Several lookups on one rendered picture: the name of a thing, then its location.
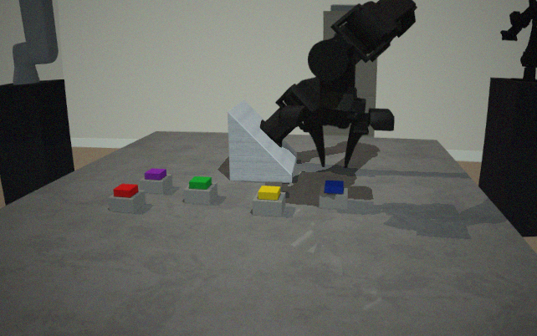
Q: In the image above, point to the blue button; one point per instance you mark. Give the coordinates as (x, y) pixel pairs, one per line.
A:
(333, 195)

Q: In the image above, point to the green button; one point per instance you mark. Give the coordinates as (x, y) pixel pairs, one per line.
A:
(201, 191)

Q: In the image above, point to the yellow button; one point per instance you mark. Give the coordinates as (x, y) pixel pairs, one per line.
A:
(269, 201)

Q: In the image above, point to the purple button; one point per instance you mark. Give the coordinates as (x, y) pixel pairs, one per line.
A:
(156, 181)

